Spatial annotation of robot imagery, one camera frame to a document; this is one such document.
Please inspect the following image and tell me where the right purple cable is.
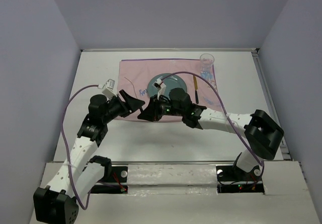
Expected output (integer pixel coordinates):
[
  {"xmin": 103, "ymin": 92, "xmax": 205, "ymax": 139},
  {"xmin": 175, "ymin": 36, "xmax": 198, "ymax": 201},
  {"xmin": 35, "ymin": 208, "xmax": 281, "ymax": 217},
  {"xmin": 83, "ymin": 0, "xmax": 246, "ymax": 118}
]
[{"xmin": 160, "ymin": 71, "xmax": 265, "ymax": 182}]

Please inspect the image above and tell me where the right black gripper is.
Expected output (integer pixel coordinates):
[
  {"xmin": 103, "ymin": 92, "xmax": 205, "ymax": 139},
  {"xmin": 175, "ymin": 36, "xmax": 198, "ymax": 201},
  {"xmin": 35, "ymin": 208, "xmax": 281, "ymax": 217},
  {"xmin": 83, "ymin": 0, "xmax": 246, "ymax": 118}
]
[{"xmin": 137, "ymin": 94, "xmax": 184, "ymax": 121}]

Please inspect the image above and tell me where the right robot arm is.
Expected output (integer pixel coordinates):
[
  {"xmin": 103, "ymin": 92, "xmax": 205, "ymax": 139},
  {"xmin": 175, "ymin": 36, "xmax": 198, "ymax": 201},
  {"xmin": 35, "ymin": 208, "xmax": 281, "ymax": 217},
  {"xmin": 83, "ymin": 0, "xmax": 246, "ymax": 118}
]
[{"xmin": 138, "ymin": 88, "xmax": 284, "ymax": 182}]

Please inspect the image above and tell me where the clear plastic cup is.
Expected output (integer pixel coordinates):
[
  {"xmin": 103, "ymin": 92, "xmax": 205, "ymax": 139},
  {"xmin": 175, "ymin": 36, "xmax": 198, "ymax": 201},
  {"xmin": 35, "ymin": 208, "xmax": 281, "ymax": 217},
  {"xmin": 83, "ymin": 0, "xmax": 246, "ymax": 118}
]
[{"xmin": 199, "ymin": 53, "xmax": 215, "ymax": 81}]

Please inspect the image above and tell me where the gold knife black handle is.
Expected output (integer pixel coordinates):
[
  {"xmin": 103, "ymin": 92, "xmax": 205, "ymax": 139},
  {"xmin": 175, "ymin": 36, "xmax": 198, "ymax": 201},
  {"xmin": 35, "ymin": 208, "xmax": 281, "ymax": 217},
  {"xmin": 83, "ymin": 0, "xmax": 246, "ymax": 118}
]
[{"xmin": 193, "ymin": 75, "xmax": 199, "ymax": 104}]

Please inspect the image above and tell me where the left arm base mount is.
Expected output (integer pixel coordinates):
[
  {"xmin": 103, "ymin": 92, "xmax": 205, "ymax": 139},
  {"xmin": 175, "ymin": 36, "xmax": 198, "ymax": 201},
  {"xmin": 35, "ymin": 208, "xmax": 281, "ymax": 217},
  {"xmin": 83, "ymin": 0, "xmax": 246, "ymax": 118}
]
[{"xmin": 91, "ymin": 166, "xmax": 128, "ymax": 194}]

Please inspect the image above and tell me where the purple cable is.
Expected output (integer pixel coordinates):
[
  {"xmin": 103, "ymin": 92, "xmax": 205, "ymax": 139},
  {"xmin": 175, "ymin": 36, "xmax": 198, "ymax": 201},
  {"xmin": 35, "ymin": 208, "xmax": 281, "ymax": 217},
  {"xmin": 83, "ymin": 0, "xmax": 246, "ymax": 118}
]
[
  {"xmin": 61, "ymin": 84, "xmax": 105, "ymax": 210},
  {"xmin": 160, "ymin": 71, "xmax": 265, "ymax": 182}
]

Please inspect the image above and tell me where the teal round plate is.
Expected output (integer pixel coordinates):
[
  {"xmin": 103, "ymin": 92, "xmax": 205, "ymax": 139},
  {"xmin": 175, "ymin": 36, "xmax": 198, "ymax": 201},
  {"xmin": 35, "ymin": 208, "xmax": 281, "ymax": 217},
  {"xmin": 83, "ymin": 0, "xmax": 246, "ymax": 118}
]
[{"xmin": 146, "ymin": 73, "xmax": 188, "ymax": 97}]

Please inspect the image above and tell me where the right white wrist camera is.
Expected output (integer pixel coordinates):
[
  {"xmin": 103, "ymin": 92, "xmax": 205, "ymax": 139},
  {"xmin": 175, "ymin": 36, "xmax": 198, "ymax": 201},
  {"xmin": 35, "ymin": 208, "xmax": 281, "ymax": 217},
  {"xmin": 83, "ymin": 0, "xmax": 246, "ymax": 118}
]
[{"xmin": 153, "ymin": 78, "xmax": 166, "ymax": 99}]

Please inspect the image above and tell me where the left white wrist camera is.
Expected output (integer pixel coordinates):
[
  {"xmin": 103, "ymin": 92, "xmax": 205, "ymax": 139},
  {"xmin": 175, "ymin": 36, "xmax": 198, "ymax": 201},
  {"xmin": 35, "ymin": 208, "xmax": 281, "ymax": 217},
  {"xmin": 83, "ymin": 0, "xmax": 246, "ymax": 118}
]
[{"xmin": 98, "ymin": 79, "xmax": 117, "ymax": 100}]

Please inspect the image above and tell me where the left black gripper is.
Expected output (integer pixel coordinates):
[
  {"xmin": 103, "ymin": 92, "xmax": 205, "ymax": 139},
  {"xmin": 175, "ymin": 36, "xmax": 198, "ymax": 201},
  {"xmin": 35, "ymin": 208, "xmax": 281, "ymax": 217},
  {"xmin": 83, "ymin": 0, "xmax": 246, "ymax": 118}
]
[{"xmin": 102, "ymin": 90, "xmax": 145, "ymax": 124}]

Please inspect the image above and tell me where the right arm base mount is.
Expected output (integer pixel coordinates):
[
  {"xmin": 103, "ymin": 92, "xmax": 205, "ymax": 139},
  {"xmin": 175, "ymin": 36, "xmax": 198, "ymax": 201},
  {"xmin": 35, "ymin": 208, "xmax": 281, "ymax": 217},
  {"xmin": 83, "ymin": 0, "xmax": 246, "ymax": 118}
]
[{"xmin": 216, "ymin": 165, "xmax": 264, "ymax": 194}]

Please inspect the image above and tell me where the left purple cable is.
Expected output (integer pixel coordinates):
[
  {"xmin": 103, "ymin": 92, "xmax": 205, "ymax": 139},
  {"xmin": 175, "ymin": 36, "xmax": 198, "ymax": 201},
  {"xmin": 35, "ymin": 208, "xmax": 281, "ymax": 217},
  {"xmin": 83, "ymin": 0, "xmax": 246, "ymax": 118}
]
[{"xmin": 61, "ymin": 84, "xmax": 105, "ymax": 210}]

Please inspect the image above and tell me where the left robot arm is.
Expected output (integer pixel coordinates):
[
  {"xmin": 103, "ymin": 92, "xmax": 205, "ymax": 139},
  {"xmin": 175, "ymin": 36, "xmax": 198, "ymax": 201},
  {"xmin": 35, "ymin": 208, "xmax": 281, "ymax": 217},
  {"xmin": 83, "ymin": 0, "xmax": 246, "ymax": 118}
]
[{"xmin": 33, "ymin": 90, "xmax": 145, "ymax": 223}]

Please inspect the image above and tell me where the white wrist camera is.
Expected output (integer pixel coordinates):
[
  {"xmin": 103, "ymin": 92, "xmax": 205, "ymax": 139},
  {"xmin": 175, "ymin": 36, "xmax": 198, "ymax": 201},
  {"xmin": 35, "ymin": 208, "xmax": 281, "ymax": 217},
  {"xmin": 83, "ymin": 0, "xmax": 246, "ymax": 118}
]
[
  {"xmin": 98, "ymin": 79, "xmax": 117, "ymax": 100},
  {"xmin": 153, "ymin": 78, "xmax": 166, "ymax": 99}
]

